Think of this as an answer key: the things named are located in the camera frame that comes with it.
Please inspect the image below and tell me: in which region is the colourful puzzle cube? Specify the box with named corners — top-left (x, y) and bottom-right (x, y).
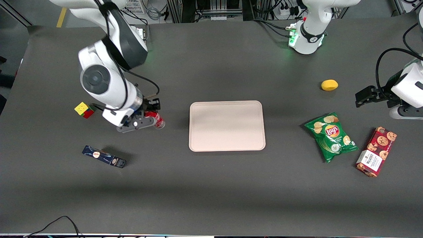
top-left (74, 101), bottom-right (95, 119)

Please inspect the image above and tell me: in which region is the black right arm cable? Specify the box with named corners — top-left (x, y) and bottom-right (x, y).
top-left (89, 2), bottom-right (161, 111)

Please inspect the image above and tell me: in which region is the black looped wrist cable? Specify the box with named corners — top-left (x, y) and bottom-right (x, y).
top-left (376, 48), bottom-right (423, 96)

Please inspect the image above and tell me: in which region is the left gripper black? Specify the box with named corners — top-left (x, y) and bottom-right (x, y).
top-left (355, 85), bottom-right (403, 109)

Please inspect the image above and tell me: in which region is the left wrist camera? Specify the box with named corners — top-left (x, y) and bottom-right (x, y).
top-left (389, 105), bottom-right (423, 120)

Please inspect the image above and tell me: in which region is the dark metal equipment rack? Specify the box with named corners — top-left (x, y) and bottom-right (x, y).
top-left (166, 0), bottom-right (252, 23)

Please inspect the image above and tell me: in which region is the dark blue carton box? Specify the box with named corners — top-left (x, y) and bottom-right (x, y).
top-left (82, 145), bottom-right (127, 169)

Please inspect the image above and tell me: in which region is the beige plastic tray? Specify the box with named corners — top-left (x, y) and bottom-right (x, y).
top-left (189, 100), bottom-right (266, 152)

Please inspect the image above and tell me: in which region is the black base cable bundle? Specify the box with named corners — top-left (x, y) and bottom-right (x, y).
top-left (251, 18), bottom-right (294, 38)

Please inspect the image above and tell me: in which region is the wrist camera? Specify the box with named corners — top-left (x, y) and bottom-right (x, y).
top-left (116, 116), bottom-right (158, 133)
top-left (389, 105), bottom-right (423, 120)

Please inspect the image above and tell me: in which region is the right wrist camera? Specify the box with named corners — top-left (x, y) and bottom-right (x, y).
top-left (116, 116), bottom-right (158, 133)

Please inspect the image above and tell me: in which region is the green chips bag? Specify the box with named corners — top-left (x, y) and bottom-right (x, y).
top-left (304, 112), bottom-right (359, 164)

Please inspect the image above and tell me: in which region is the red coke bottle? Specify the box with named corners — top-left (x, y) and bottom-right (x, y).
top-left (144, 111), bottom-right (165, 130)

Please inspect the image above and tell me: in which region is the yellow lemon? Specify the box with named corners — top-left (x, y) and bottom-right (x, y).
top-left (321, 79), bottom-right (339, 91)

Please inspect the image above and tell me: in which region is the yellow floor tape strip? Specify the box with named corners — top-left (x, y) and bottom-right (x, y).
top-left (56, 7), bottom-right (69, 28)

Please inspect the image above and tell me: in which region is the grey coiled cable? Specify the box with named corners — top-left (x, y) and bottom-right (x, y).
top-left (146, 0), bottom-right (163, 21)

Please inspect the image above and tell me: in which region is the black curved arm cable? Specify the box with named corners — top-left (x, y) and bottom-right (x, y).
top-left (402, 22), bottom-right (423, 56)

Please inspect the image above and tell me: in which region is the white perforated box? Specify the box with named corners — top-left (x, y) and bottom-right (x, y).
top-left (127, 0), bottom-right (147, 15)

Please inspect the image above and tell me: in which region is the red cookie box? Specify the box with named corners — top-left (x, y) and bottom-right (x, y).
top-left (355, 127), bottom-right (397, 178)

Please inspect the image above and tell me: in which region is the thin black table cable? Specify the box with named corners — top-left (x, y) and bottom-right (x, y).
top-left (25, 216), bottom-right (81, 238)

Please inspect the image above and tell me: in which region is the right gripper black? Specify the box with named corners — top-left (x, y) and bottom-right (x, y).
top-left (127, 98), bottom-right (162, 122)

